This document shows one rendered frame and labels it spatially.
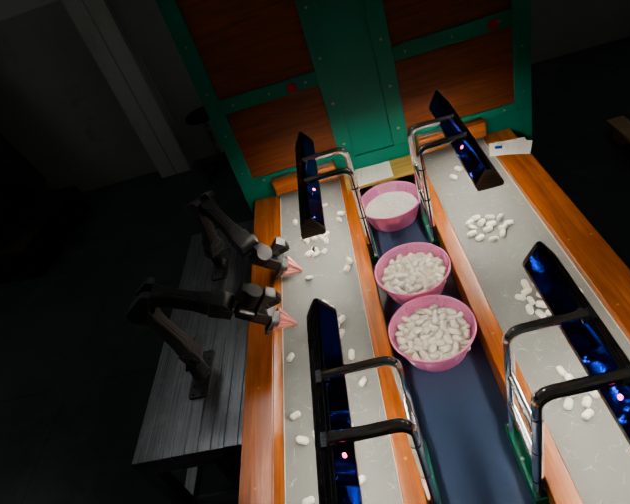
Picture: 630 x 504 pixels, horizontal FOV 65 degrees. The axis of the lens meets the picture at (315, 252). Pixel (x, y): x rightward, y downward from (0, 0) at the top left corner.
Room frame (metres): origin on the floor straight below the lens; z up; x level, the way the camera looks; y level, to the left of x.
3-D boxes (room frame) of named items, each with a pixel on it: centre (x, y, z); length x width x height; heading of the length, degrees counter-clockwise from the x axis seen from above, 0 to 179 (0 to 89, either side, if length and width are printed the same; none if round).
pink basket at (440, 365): (0.99, -0.25, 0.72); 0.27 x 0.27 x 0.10
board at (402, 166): (1.92, -0.41, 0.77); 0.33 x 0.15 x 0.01; 81
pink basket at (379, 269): (1.27, -0.30, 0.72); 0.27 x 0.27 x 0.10
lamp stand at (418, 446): (0.60, 0.01, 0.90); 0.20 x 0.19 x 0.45; 171
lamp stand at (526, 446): (0.54, -0.38, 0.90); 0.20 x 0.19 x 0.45; 171
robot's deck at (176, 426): (1.48, 0.23, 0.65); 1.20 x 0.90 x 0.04; 169
